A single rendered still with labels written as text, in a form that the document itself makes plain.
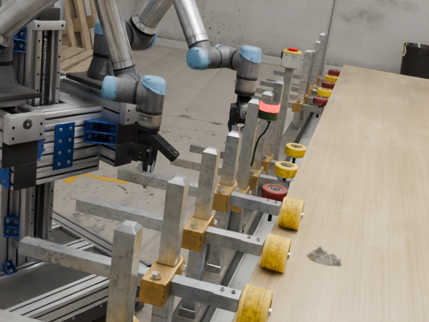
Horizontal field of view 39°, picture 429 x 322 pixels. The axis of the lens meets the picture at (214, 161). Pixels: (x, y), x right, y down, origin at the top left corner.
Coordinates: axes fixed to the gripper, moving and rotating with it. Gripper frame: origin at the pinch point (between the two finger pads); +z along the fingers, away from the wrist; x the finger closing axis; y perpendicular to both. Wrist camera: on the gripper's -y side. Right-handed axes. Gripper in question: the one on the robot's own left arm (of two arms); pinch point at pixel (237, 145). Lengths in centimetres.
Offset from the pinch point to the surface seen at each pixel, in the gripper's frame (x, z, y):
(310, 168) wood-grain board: -25.0, 1.9, -10.9
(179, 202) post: 26, -19, -100
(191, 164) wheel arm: 15.7, 8.2, -1.6
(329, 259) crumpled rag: -12, 1, -81
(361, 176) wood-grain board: -42.3, 1.9, -14.4
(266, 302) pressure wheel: 9, -5, -111
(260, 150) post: -7.5, -1.1, -6.1
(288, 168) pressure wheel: -16.3, 1.3, -15.1
